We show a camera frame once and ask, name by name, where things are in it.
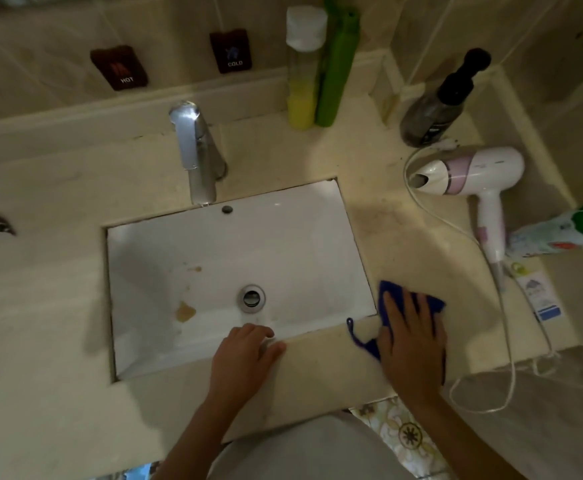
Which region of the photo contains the person's left hand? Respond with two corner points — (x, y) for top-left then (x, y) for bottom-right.
(208, 323), (287, 408)

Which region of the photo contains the person's right hand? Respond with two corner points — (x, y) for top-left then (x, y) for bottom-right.
(377, 291), (447, 403)

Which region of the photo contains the blue cleaning cloth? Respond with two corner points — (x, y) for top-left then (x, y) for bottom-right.
(346, 280), (447, 386)

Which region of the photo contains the person's right forearm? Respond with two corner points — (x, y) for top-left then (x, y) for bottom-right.
(396, 390), (528, 480)

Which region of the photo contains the person's left forearm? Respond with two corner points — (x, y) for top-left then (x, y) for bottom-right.
(150, 392), (246, 480)

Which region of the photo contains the chrome sink drain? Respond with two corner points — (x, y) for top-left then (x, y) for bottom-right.
(238, 284), (266, 313)

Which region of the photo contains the patterned floor mat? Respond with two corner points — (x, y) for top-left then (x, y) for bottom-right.
(349, 396), (454, 479)

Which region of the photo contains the white rectangular sink basin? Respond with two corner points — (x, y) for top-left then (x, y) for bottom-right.
(105, 179), (377, 381)

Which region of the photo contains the person's grey shirt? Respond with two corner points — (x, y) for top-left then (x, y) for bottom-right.
(206, 411), (417, 480)

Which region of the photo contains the white blue paper tag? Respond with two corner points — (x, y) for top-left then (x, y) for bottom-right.
(510, 262), (565, 323)

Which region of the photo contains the white pink hair dryer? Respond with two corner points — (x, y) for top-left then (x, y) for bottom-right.
(408, 146), (526, 265)

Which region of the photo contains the white bottle green cap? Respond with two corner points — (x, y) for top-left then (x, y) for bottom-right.
(505, 201), (583, 259)

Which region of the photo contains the dark pump dispenser bottle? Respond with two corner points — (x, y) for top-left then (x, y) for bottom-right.
(400, 48), (492, 148)

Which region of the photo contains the chrome faucet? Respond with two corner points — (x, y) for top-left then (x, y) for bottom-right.
(168, 101), (228, 206)

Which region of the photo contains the green plastic bottle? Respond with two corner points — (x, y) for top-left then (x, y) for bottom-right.
(314, 0), (361, 128)

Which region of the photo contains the clear bottle yellow liquid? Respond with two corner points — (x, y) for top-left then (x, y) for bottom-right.
(285, 5), (328, 130)

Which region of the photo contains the white hair dryer cable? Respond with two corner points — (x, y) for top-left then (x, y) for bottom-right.
(403, 139), (562, 414)

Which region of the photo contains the dark wall label blue mark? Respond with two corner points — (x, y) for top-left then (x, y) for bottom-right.
(209, 28), (253, 74)

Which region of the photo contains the dark red wall label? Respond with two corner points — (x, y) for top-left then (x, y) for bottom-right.
(90, 45), (149, 91)

